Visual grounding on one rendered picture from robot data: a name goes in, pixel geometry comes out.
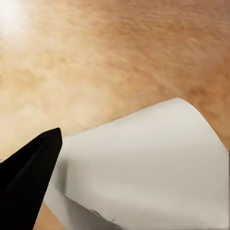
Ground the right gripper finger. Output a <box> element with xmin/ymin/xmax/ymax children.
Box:
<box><xmin>0</xmin><ymin>127</ymin><xmax>63</xmax><ymax>230</ymax></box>

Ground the paper coffee filter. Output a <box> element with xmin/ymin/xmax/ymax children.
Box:
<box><xmin>43</xmin><ymin>98</ymin><xmax>230</xmax><ymax>230</ymax></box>

